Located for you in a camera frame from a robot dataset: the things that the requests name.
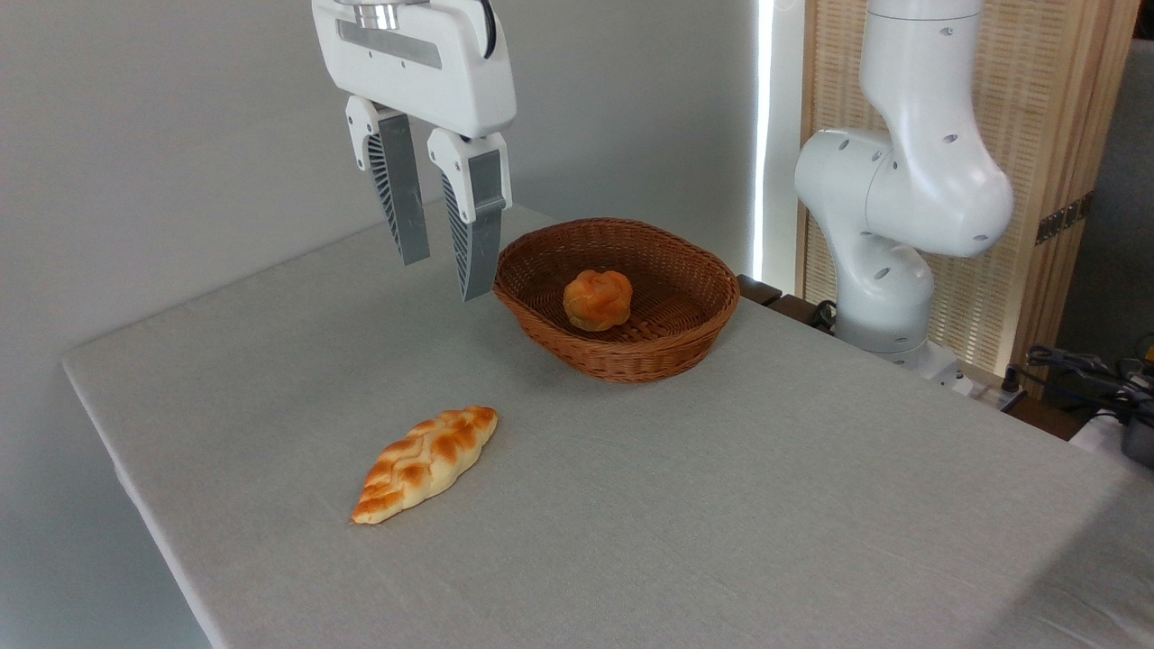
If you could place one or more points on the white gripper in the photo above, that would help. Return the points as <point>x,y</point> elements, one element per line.
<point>424,77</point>

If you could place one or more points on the braided golden bread loaf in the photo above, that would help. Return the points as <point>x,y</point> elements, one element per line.
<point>424,464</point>

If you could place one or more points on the brown wicker basket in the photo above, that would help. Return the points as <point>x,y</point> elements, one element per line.
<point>676,342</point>

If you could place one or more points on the round orange bun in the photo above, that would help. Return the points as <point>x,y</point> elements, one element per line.
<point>597,300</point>

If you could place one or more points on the dark wooden furniture edge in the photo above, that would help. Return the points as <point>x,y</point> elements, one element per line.
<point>766,293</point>

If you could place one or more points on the grey tablecloth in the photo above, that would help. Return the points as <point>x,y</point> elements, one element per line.
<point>676,505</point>

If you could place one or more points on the white power strip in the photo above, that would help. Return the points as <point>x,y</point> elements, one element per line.
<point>987,389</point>

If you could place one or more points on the wooden bamboo folding screen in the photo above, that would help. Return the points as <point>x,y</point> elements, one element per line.
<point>1046,99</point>

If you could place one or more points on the black screen hinge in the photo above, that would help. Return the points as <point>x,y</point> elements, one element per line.
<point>1064,219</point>

